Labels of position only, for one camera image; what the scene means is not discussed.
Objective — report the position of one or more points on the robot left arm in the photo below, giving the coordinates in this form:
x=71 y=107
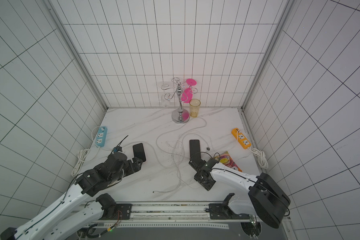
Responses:
x=83 y=203

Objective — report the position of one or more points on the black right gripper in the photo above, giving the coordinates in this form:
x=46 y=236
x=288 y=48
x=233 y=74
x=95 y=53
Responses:
x=196 y=163

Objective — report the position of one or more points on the colourful candy bag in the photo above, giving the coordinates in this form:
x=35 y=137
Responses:
x=226 y=159

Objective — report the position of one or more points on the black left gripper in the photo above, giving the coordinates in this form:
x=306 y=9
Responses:
x=137 y=168

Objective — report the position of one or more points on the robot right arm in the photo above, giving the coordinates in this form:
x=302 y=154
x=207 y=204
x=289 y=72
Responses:
x=259 y=195

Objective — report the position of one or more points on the blue power strip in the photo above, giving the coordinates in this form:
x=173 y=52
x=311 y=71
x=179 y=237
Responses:
x=101 y=135

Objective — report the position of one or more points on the metal base rail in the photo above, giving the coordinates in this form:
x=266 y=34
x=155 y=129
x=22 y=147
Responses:
x=177 y=214

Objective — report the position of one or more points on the clear wine glass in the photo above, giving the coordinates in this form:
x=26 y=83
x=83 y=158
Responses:
x=166 y=96

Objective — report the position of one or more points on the yellow drinking glass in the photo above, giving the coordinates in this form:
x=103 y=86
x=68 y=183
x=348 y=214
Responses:
x=194 y=107

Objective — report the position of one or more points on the pink wine glass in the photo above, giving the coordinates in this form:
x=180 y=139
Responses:
x=189 y=91

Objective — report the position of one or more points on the orange power strip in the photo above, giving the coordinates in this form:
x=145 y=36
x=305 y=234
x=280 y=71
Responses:
x=241 y=139

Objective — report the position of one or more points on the silver glass holder stand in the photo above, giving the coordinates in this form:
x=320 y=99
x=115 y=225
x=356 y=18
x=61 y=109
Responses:
x=180 y=115

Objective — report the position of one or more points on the phone pink case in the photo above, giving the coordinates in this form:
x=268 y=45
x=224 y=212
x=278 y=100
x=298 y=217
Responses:
x=195 y=150
x=139 y=152

